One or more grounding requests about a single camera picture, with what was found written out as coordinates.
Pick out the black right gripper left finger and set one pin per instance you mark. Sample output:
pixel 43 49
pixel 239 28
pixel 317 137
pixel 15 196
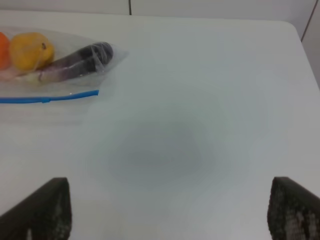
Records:
pixel 46 214

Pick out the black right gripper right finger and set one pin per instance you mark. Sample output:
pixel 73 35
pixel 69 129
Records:
pixel 293 211

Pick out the blue zipper slider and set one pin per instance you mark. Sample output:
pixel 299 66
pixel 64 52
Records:
pixel 45 100

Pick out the clear zip bag blue seal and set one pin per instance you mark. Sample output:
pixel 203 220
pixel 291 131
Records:
pixel 21 91

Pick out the yellow pear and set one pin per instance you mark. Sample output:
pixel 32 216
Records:
pixel 31 51

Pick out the purple eggplant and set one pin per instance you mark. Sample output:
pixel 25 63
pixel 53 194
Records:
pixel 87 60

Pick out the orange fruit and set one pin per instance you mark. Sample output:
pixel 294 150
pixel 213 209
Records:
pixel 5 60

